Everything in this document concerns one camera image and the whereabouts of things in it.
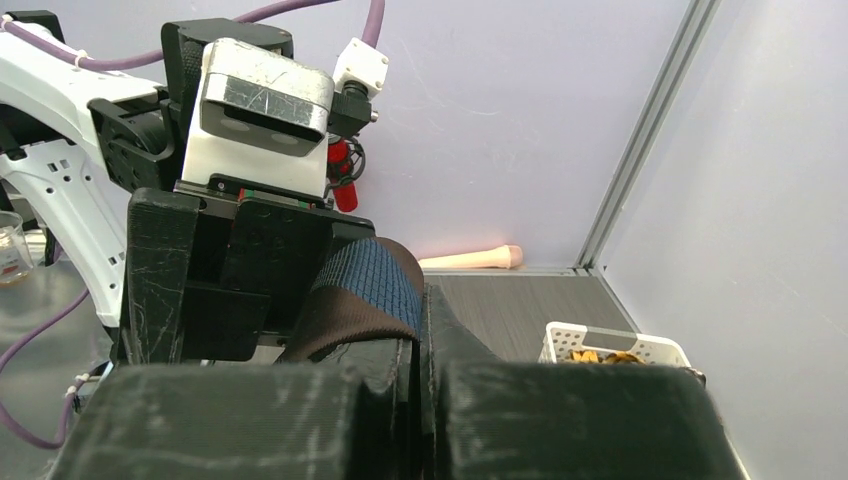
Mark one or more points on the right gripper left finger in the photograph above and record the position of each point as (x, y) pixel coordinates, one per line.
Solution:
(346, 417)

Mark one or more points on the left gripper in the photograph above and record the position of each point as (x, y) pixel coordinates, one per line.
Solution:
(210, 273)

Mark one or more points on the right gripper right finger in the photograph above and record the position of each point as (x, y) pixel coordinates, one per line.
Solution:
(490, 418)

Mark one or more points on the navy brown striped tie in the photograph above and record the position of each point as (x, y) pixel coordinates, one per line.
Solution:
(370, 289)

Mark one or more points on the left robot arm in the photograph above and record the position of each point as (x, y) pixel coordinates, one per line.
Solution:
(51, 155)

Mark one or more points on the white perforated basket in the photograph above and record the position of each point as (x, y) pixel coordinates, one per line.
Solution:
(560, 338)

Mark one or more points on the glass beaker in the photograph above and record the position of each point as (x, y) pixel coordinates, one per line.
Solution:
(16, 259)

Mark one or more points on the red silver studio microphone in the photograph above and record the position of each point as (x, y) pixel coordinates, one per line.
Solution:
(346, 162)

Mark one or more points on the peach cylinder handle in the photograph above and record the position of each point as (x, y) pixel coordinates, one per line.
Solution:
(502, 257)

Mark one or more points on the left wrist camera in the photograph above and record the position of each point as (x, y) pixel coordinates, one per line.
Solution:
(266, 120)

